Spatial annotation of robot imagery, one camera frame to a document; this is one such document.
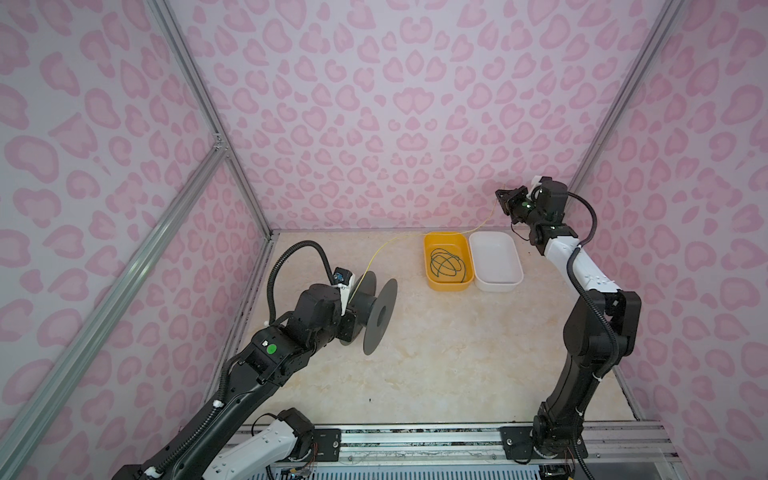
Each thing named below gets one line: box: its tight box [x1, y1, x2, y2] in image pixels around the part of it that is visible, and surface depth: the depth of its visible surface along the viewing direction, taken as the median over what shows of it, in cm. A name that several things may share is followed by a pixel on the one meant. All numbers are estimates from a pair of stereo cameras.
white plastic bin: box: [468, 231, 524, 292], surface depth 106 cm
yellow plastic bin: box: [424, 232, 475, 291], surface depth 109 cm
